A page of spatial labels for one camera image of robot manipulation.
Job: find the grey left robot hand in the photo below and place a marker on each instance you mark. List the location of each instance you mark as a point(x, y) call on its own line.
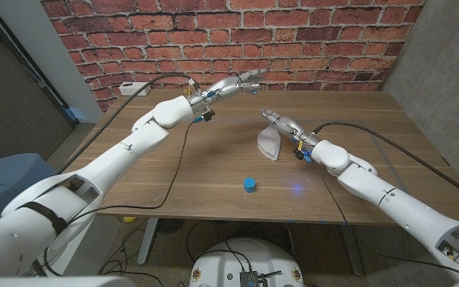
point(225, 87)

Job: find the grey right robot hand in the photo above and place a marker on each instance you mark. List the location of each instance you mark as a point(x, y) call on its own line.
point(289, 125)

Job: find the white paper coffee filter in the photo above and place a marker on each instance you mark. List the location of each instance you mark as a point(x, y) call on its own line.
point(269, 143)

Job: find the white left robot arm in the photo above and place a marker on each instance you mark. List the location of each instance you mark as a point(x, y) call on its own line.
point(134, 147)

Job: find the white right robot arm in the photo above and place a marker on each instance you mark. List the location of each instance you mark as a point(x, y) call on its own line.
point(393, 199)

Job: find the blue bottle cap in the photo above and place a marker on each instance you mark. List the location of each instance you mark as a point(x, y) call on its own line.
point(249, 185)

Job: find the red brick printed backdrop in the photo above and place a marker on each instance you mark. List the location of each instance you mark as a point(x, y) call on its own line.
point(313, 40)

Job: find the white power strip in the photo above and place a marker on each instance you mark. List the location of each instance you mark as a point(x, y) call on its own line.
point(134, 89)

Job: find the white robot torso base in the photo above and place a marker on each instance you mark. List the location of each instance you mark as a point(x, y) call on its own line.
point(249, 255)

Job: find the grey metal table leg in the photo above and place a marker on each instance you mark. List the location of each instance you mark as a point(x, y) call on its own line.
point(351, 251)
point(147, 243)

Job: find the dark round floor object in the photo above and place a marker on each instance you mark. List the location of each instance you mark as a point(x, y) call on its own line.
point(170, 225)

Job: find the small yellow floor object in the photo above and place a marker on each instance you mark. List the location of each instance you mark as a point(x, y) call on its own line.
point(129, 219)

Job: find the blue upholstered seat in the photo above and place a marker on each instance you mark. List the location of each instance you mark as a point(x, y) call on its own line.
point(10, 179)

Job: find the white robot chest edge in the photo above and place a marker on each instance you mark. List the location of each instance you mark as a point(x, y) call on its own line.
point(54, 282)

